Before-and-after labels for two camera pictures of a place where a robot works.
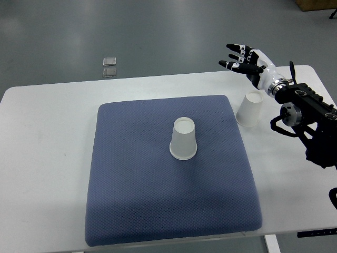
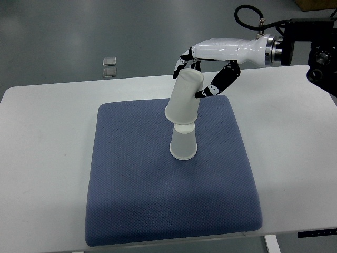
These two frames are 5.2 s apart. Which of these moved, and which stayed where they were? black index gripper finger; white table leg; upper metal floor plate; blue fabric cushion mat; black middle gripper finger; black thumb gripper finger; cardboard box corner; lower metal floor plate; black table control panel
Moved: black middle gripper finger; black thumb gripper finger; black index gripper finger
Stayed: blue fabric cushion mat; upper metal floor plate; lower metal floor plate; white table leg; black table control panel; cardboard box corner
